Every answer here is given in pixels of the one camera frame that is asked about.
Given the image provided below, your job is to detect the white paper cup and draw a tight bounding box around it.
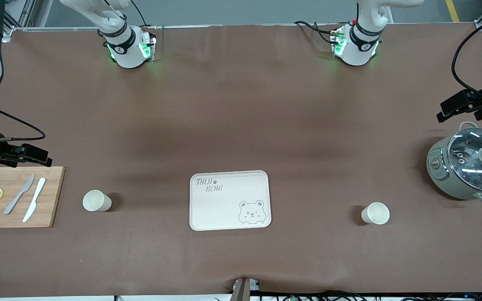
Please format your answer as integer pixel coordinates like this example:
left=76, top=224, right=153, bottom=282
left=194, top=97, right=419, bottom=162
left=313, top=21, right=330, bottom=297
left=82, top=190, right=112, bottom=212

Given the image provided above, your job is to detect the bamboo cutting board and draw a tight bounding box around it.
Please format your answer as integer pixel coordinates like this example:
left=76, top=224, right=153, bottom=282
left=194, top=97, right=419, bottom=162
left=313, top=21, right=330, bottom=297
left=0, top=166, right=66, bottom=229

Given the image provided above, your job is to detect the white plastic knife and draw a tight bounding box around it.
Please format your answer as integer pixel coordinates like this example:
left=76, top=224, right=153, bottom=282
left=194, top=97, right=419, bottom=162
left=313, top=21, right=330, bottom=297
left=23, top=178, right=46, bottom=223

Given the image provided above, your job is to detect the grey plastic knife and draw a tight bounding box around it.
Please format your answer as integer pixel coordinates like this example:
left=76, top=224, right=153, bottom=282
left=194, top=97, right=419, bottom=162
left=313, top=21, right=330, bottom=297
left=3, top=173, right=36, bottom=215

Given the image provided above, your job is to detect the glass pot lid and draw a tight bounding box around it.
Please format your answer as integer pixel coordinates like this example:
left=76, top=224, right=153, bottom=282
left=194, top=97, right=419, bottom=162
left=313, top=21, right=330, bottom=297
left=448, top=129, right=482, bottom=193

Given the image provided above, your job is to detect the grey electric cooking pot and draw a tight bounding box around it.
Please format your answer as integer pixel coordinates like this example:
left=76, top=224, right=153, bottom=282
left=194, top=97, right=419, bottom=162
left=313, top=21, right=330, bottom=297
left=426, top=121, right=482, bottom=204

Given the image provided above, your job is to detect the cream bear print tray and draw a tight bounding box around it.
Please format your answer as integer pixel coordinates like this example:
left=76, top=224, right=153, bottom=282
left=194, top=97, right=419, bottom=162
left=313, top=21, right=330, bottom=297
left=189, top=170, right=272, bottom=231

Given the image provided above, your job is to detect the brown table cover mat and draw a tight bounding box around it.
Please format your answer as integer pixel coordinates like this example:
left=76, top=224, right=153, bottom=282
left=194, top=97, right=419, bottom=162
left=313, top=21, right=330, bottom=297
left=0, top=23, right=482, bottom=298

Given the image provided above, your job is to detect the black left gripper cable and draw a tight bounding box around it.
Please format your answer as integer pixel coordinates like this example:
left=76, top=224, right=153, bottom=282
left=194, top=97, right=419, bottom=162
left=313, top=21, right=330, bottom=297
left=451, top=19, right=482, bottom=105

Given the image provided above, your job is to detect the black left arm base cable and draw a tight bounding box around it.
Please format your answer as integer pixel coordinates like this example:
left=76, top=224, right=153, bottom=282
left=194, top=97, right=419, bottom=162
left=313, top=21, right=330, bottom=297
left=294, top=20, right=336, bottom=45

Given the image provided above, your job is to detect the black arm base cable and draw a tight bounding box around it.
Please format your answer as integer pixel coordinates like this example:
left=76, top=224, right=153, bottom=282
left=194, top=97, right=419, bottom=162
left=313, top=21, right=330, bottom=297
left=294, top=20, right=336, bottom=45
left=129, top=0, right=150, bottom=29

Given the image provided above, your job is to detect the black right arm base cable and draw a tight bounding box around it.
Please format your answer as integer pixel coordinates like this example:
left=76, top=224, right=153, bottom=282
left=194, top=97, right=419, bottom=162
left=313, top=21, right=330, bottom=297
left=129, top=0, right=150, bottom=29

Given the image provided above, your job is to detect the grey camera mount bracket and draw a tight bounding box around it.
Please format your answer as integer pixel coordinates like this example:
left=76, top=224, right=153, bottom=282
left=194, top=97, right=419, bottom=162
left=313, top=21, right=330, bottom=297
left=232, top=277, right=261, bottom=301

